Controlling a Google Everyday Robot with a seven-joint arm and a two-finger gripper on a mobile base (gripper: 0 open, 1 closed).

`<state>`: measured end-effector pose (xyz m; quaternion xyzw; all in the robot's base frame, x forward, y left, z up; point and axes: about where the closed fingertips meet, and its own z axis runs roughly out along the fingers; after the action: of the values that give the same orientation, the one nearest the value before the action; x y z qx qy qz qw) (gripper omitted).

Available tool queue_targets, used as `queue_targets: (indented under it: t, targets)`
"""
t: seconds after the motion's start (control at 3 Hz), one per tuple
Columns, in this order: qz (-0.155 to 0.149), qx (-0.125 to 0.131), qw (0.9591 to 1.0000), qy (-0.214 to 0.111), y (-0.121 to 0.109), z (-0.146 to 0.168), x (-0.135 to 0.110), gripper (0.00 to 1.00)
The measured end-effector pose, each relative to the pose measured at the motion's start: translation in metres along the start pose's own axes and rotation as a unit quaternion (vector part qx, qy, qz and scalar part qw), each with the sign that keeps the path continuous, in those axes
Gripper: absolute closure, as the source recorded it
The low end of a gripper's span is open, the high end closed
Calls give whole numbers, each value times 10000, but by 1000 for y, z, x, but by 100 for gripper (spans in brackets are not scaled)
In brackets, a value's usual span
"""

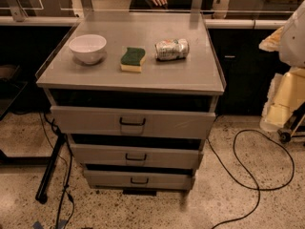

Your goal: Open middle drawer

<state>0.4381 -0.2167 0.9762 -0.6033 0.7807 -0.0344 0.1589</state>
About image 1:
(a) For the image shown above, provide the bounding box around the crushed silver soda can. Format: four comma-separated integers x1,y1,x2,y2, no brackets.
155,38,190,61

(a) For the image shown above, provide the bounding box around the black stand leg left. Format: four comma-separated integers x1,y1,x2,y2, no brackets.
35,135,64,204

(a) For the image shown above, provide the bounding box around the black floor cable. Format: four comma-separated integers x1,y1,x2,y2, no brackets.
38,112,76,229
206,129,295,229

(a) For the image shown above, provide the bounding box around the white horizontal rail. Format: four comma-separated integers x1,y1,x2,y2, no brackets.
0,16,286,30

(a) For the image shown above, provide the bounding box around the green and yellow sponge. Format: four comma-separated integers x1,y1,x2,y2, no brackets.
120,47,146,73

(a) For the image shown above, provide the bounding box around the grey top drawer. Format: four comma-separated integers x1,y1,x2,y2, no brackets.
51,106,215,139

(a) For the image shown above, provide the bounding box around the white ceramic bowl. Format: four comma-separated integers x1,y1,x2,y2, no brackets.
69,34,107,65

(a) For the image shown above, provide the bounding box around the black floor cable left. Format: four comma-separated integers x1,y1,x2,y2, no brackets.
38,112,76,229

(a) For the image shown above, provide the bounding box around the grey drawer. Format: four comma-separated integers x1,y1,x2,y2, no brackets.
84,170,194,190
71,144,203,169
51,106,215,139

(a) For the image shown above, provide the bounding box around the grey metal drawer cabinet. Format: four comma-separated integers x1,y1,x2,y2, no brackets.
37,11,225,178

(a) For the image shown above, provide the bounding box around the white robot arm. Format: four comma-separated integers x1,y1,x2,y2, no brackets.
259,1,305,132

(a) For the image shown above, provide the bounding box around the black floor cable right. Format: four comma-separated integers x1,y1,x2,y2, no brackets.
206,129,295,229

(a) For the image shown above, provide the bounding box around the grey bottom drawer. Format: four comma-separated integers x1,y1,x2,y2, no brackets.
84,170,194,190

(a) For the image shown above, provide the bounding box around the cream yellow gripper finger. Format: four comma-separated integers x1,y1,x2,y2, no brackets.
260,67,305,132

